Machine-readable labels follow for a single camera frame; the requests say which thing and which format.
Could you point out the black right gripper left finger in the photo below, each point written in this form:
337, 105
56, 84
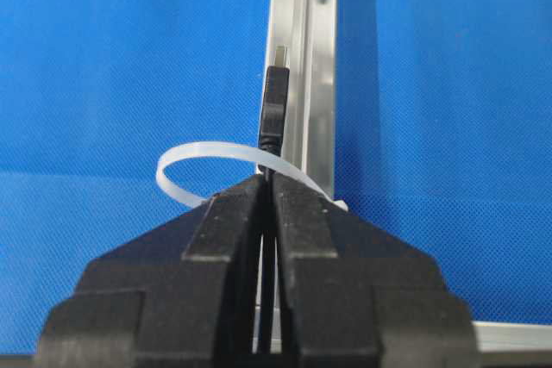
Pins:
181, 295

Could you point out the white zip tie loop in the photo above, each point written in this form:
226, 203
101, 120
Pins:
215, 154

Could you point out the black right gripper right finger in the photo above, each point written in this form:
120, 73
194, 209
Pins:
356, 296

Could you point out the silver aluminium extrusion frame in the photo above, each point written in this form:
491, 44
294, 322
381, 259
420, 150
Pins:
432, 120

